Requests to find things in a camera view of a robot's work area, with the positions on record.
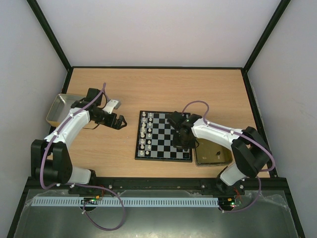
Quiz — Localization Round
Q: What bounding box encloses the gold metal tin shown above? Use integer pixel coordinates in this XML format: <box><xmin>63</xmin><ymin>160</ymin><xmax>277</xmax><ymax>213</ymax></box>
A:
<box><xmin>195</xmin><ymin>139</ymin><xmax>233</xmax><ymax>167</ymax></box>

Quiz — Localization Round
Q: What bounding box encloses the black white chess board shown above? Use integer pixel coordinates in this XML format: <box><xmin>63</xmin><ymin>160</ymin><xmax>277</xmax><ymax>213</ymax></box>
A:
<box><xmin>135</xmin><ymin>111</ymin><xmax>193</xmax><ymax>163</ymax></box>

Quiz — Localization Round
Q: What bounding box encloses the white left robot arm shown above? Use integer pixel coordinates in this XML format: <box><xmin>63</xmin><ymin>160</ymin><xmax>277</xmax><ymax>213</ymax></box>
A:
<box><xmin>31</xmin><ymin>88</ymin><xmax>127</xmax><ymax>189</ymax></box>

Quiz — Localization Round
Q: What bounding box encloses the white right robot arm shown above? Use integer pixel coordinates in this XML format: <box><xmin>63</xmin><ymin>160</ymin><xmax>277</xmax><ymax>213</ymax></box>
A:
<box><xmin>167</xmin><ymin>112</ymin><xmax>275</xmax><ymax>194</ymax></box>

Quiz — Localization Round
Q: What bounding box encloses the silver metal tin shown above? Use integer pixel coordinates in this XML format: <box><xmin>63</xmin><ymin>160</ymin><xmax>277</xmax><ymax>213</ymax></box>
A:
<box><xmin>46</xmin><ymin>94</ymin><xmax>83</xmax><ymax>127</ymax></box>

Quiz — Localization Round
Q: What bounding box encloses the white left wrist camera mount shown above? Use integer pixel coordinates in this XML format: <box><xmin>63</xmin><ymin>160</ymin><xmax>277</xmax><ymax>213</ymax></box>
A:
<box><xmin>103</xmin><ymin>99</ymin><xmax>121</xmax><ymax>114</ymax></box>

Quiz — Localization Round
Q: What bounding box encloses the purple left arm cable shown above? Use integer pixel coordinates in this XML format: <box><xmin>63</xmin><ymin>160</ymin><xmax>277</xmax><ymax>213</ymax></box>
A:
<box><xmin>40</xmin><ymin>82</ymin><xmax>127</xmax><ymax>229</ymax></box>

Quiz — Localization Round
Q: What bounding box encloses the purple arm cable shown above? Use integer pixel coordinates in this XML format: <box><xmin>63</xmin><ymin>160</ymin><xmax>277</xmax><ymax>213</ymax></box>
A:
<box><xmin>40</xmin><ymin>82</ymin><xmax>127</xmax><ymax>229</ymax></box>
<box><xmin>182</xmin><ymin>100</ymin><xmax>276</xmax><ymax>214</ymax></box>

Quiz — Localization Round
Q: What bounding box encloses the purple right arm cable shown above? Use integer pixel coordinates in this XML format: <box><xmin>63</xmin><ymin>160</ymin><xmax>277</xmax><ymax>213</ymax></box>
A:
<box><xmin>182</xmin><ymin>100</ymin><xmax>276</xmax><ymax>214</ymax></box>

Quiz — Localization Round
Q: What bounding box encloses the light blue slotted cable duct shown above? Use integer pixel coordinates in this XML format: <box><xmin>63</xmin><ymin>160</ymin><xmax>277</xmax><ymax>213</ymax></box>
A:
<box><xmin>31</xmin><ymin>196</ymin><xmax>218</xmax><ymax>208</ymax></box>

